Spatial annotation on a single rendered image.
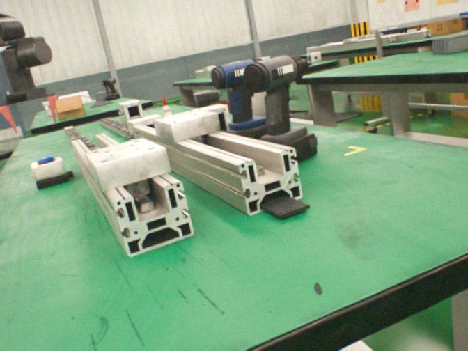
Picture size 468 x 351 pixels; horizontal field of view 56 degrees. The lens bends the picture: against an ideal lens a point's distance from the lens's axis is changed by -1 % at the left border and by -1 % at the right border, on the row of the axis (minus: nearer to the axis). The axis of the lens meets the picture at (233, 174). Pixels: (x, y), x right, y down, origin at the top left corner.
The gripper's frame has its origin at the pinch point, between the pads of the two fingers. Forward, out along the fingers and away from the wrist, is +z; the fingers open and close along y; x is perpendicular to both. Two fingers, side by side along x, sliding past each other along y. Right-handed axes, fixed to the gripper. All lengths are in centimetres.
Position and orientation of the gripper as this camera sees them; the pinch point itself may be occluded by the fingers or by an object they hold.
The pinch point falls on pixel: (35, 125)
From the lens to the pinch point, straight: 128.5
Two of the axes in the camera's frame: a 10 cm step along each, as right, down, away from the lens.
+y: 9.0, -2.8, 3.5
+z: 1.9, 9.5, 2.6
